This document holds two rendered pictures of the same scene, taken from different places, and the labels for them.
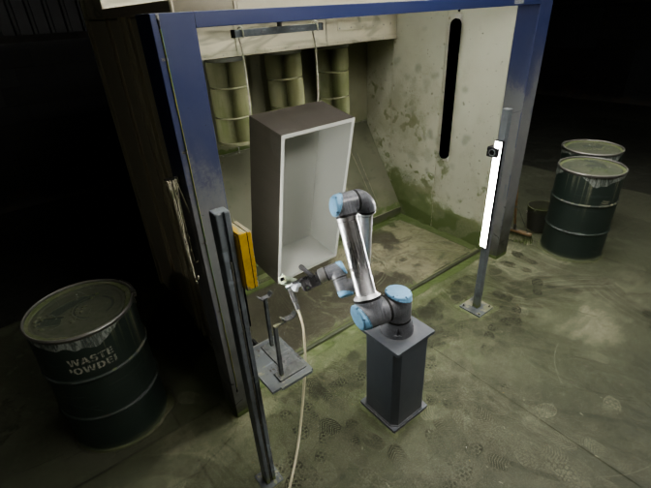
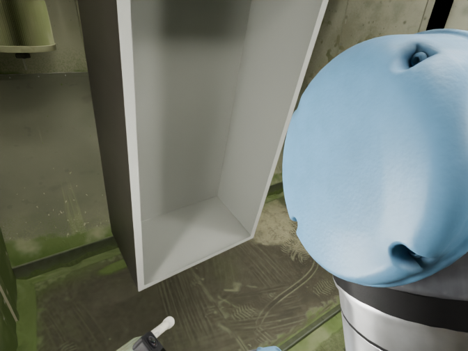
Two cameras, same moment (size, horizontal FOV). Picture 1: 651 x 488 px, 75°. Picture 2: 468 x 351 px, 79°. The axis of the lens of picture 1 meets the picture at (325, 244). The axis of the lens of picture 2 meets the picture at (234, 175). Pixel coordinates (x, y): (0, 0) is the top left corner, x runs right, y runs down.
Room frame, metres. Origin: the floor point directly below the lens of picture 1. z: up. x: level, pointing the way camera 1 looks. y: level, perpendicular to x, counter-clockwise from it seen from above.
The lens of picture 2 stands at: (1.89, 0.00, 1.42)
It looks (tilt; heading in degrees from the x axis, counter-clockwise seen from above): 28 degrees down; 2
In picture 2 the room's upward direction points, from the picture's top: 3 degrees clockwise
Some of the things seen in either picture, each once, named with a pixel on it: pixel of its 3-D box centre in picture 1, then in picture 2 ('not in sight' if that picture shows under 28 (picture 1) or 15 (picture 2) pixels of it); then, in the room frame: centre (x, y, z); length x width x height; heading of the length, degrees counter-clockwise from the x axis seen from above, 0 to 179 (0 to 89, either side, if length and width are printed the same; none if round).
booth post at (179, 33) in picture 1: (213, 255); not in sight; (1.96, 0.60, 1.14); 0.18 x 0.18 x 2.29; 37
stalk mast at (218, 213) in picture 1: (249, 371); not in sight; (1.42, 0.38, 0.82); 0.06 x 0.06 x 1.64; 37
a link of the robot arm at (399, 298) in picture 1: (396, 303); not in sight; (1.86, -0.38, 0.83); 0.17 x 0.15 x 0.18; 115
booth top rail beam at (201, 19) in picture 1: (416, 6); not in sight; (2.76, -0.59, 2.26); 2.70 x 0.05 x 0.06; 127
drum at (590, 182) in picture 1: (580, 208); not in sight; (3.69, -2.51, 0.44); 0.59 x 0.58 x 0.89; 141
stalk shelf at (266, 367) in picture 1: (275, 362); not in sight; (1.51, 0.27, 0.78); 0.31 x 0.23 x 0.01; 37
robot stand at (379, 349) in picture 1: (394, 369); not in sight; (1.87, -0.39, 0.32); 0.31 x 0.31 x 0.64; 37
